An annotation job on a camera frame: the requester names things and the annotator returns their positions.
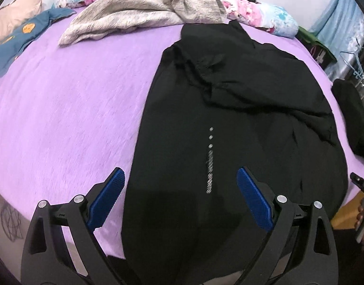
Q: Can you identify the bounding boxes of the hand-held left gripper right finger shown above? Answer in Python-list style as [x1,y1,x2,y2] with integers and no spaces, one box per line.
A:
[236,167,339,285]

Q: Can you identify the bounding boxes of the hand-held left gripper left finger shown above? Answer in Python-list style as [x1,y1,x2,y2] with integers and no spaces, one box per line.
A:
[20,167,126,285]

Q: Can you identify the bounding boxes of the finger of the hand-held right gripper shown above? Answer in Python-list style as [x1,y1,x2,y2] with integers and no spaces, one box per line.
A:
[350,172,364,198]

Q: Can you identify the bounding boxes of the black jacket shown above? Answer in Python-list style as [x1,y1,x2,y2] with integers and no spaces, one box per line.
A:
[121,20,364,285]

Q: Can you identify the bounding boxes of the blue clothes hangers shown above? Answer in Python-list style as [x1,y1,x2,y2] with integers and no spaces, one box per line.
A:
[339,37,364,81]

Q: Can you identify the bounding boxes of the light blue curtain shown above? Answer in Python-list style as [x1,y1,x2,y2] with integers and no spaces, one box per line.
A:
[308,0,364,81]

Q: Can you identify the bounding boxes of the blue cloth with orange patches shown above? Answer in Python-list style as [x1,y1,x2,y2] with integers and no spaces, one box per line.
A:
[0,7,77,80]

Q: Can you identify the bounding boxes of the grey fleece garment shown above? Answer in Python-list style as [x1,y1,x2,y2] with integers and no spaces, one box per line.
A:
[58,0,228,46]

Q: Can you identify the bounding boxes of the floral pink blue quilt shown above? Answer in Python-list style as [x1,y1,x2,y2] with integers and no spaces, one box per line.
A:
[55,0,299,39]

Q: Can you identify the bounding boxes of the beige pillow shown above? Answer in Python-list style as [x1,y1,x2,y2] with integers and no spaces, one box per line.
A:
[0,0,46,48]

